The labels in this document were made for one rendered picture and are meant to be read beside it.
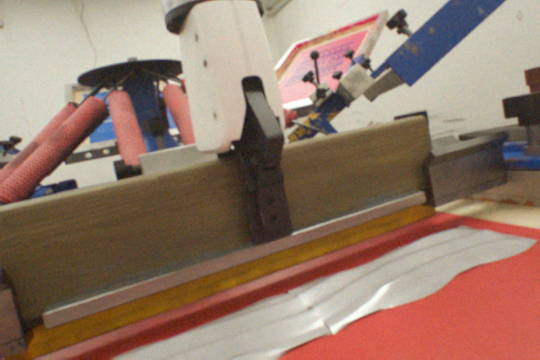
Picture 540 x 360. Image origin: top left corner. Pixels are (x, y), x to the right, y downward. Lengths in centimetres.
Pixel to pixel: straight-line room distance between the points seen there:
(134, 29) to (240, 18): 439
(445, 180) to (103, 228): 28
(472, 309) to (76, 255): 24
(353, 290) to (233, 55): 17
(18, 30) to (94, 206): 445
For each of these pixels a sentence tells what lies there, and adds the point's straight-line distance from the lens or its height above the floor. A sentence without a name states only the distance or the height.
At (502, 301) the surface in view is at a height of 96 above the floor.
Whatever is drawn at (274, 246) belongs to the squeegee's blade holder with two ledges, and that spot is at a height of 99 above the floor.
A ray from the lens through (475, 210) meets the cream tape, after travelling 43.
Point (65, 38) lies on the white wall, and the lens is 462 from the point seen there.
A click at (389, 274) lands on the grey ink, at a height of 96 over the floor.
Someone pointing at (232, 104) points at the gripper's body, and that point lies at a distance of 25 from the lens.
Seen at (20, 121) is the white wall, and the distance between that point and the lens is 453.
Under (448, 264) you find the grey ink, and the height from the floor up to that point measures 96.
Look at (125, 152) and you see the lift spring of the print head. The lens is 78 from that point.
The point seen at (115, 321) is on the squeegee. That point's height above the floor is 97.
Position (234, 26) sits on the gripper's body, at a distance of 26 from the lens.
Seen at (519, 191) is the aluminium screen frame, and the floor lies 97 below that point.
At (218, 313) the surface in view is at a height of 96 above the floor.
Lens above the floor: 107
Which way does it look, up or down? 5 degrees down
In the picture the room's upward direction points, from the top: 11 degrees counter-clockwise
